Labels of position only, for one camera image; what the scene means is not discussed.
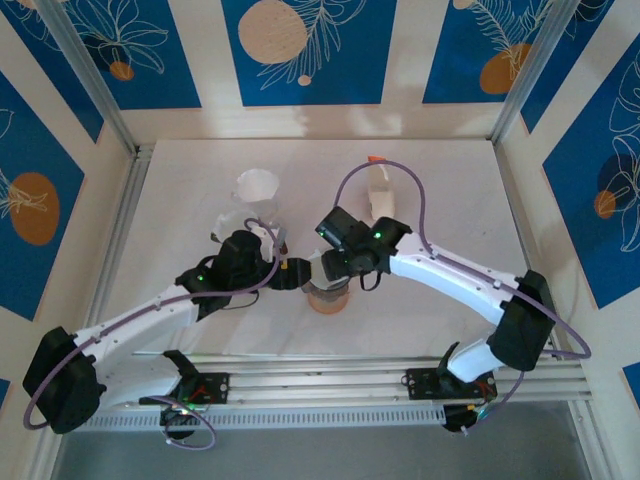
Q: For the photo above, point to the black controller box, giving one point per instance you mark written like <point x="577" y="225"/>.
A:
<point x="457" y="417"/>
<point x="175" y="417"/>

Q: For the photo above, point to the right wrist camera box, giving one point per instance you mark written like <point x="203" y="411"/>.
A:
<point x="340" y="225"/>

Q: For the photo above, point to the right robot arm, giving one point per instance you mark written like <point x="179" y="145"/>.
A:
<point x="450" y="280"/>

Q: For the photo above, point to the aluminium side rail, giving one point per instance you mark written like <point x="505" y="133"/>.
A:
<point x="130" y="200"/>

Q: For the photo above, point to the aluminium corner post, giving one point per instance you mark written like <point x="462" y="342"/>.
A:
<point x="92" y="75"/>
<point x="532" y="75"/>

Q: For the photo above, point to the aluminium rail frame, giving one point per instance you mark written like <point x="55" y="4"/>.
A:
<point x="320" y="385"/>

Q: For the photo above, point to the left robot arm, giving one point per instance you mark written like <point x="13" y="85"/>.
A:
<point x="140" y="320"/>

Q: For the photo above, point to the orange coffee filter package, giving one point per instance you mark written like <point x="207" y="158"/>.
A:
<point x="382" y="200"/>

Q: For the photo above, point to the orange glass server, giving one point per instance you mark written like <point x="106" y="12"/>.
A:
<point x="327" y="306"/>

